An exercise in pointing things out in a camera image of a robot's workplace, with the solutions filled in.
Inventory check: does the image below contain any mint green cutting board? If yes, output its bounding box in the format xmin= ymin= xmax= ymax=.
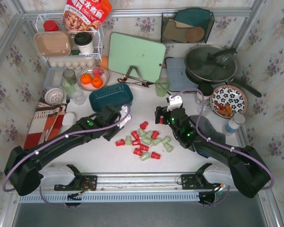
xmin=108 ymin=32 xmax=166 ymax=82

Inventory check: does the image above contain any white bottle silver cap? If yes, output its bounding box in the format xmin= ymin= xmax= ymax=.
xmin=222 ymin=113 xmax=246 ymax=136

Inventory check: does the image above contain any small white colander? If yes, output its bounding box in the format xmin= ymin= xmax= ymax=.
xmin=44 ymin=88 xmax=64 ymax=105

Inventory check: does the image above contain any fruit bowl plate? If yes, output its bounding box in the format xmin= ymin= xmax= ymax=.
xmin=77 ymin=67 xmax=109 ymax=91

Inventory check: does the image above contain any striped orange cloth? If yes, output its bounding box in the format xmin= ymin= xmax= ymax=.
xmin=24 ymin=98 xmax=67 ymax=149

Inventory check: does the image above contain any black lid jar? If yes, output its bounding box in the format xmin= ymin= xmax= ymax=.
xmin=195 ymin=83 xmax=214 ymax=104

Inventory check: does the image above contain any green glass cup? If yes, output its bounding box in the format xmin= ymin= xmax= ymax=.
xmin=155 ymin=78 xmax=169 ymax=97

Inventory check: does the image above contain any beige food container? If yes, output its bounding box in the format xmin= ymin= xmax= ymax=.
xmin=34 ymin=31 xmax=72 ymax=58

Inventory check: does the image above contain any red snack bag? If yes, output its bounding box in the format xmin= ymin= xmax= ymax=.
xmin=62 ymin=0 xmax=112 ymax=31

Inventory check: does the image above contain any black frying pan with lid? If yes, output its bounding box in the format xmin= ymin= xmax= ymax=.
xmin=184 ymin=44 xmax=262 ymax=97

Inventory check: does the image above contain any teal storage basket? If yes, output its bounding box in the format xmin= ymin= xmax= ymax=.
xmin=89 ymin=83 xmax=133 ymax=113

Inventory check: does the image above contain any blue floral plate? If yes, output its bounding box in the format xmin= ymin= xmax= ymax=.
xmin=210 ymin=85 xmax=248 ymax=119

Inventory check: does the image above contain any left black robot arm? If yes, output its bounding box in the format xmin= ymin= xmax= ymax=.
xmin=2 ymin=105 xmax=131 ymax=196

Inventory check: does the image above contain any clear plastic cup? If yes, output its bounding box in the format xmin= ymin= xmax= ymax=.
xmin=70 ymin=88 xmax=86 ymax=105

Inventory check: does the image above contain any green capsule bottom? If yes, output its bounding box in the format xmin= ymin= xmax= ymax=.
xmin=140 ymin=152 xmax=150 ymax=161

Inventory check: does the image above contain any egg tray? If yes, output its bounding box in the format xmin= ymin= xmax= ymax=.
xmin=48 ymin=59 xmax=98 ymax=70

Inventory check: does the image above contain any green tinted glass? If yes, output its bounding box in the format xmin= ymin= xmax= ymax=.
xmin=61 ymin=69 xmax=77 ymax=93

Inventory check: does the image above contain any green capsule right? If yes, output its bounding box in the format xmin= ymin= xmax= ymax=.
xmin=163 ymin=143 xmax=174 ymax=153

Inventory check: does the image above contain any green capsule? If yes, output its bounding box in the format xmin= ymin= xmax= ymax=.
xmin=163 ymin=143 xmax=174 ymax=153
xmin=140 ymin=152 xmax=150 ymax=161

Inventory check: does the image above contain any black mesh organizer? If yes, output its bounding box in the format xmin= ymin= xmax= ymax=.
xmin=160 ymin=8 xmax=215 ymax=44

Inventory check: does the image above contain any red lid jar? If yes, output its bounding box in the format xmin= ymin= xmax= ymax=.
xmin=43 ymin=20 xmax=59 ymax=32

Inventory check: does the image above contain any white wire rack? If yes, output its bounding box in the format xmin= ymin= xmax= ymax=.
xmin=34 ymin=12 xmax=104 ymax=61

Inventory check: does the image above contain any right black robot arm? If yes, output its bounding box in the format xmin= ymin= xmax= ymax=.
xmin=162 ymin=108 xmax=274 ymax=198

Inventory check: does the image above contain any white cup black lid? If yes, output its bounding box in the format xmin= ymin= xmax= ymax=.
xmin=74 ymin=32 xmax=94 ymax=54

